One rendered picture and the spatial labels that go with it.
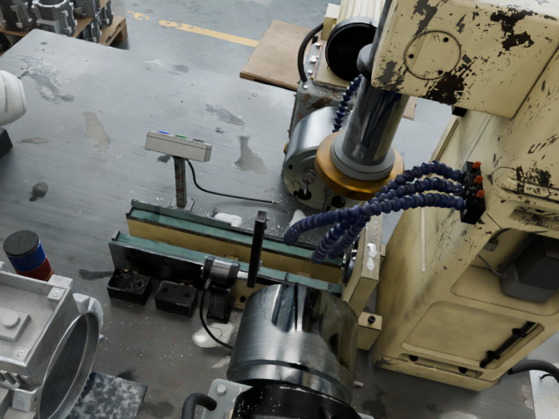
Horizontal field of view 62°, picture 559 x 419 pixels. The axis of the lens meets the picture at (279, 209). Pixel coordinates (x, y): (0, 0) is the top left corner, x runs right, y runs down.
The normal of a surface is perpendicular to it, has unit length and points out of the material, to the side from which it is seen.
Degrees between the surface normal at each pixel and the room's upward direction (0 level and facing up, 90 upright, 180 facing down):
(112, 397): 0
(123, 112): 0
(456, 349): 90
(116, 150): 0
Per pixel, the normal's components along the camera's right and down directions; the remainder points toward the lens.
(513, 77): -0.20, 0.73
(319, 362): 0.40, -0.55
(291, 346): -0.04, -0.67
